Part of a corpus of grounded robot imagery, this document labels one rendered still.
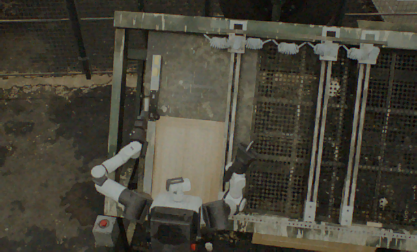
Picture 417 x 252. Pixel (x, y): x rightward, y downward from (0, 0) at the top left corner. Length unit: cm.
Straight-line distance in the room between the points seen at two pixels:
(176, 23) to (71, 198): 210
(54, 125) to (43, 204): 100
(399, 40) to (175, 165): 155
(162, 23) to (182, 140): 75
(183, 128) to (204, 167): 28
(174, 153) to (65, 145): 200
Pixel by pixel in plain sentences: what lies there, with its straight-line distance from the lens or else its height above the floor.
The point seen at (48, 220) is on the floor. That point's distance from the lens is 409.
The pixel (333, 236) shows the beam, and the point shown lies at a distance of 290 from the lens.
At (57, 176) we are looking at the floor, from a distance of 436.
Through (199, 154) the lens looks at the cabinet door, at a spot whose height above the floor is 116.
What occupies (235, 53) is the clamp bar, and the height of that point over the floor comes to 167.
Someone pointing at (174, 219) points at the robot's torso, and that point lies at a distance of 220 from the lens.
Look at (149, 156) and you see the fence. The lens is 281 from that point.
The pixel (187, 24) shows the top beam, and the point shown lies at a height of 183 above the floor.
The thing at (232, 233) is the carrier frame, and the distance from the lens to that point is 331.
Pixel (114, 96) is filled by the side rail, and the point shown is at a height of 143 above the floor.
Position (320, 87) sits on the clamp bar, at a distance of 270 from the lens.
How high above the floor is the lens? 327
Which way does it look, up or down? 45 degrees down
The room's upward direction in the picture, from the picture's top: straight up
